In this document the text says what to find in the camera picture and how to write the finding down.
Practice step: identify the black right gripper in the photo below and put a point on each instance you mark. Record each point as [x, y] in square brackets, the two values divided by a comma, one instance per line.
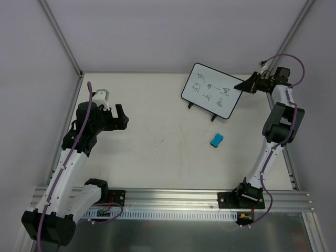
[256, 84]

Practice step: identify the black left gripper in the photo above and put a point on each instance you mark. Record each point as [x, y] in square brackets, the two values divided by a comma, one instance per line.
[114, 121]

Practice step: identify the small white whiteboard black frame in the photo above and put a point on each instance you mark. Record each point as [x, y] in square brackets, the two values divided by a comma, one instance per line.
[212, 90]

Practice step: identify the blue whiteboard eraser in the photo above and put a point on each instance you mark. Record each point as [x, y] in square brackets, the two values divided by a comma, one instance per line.
[215, 142]

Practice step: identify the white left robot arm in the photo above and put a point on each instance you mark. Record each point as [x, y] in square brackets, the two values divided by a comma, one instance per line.
[55, 217]

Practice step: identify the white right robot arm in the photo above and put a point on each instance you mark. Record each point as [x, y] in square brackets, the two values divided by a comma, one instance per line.
[279, 129]

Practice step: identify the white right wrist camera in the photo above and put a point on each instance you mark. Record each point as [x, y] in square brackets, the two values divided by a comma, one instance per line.
[265, 73]

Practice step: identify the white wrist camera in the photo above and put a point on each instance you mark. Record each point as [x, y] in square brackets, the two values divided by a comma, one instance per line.
[100, 98]
[265, 73]

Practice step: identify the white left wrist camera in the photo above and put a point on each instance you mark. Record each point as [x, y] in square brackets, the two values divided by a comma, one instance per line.
[100, 98]

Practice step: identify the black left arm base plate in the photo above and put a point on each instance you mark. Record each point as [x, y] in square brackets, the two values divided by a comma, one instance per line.
[117, 196]

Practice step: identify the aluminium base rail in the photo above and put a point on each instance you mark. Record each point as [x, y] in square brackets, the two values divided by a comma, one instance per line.
[207, 200]

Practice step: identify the white slotted cable duct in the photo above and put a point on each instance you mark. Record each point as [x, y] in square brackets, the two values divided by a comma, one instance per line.
[146, 214]

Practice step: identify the right aluminium frame post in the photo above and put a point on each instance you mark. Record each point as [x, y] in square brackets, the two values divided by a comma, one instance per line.
[273, 61]

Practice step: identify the aluminium frame post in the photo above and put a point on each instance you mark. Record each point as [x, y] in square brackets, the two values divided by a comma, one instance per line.
[273, 61]
[60, 36]

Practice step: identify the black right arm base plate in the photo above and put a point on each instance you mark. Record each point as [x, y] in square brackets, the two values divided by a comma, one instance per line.
[228, 200]

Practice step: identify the left aluminium frame post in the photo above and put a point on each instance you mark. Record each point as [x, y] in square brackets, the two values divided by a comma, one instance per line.
[60, 36]

